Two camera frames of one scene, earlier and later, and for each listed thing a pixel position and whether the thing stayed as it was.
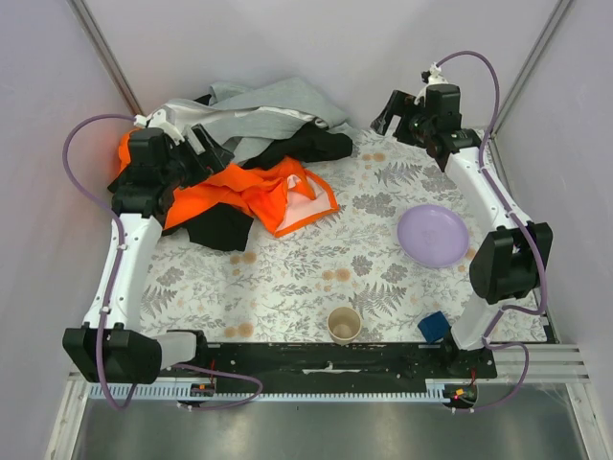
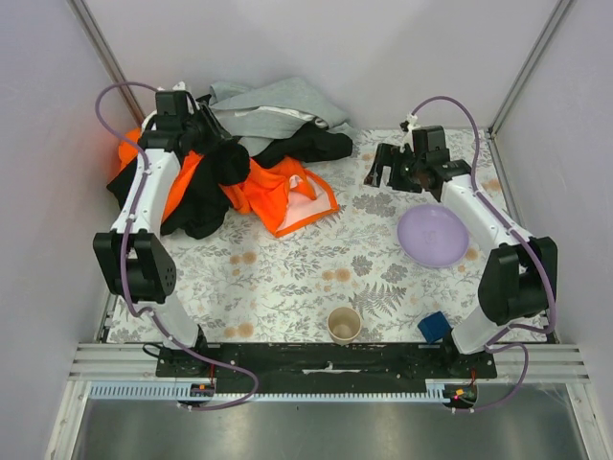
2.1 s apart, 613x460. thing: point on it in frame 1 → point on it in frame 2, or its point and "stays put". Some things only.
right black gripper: (399, 115) → (388, 163)
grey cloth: (246, 116) stays put
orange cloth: (280, 187) stays put
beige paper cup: (343, 324) stays put
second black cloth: (313, 143) stays put
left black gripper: (194, 149) → (211, 126)
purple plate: (432, 236) stays put
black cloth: (213, 225) → (224, 166)
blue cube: (434, 327) stays put
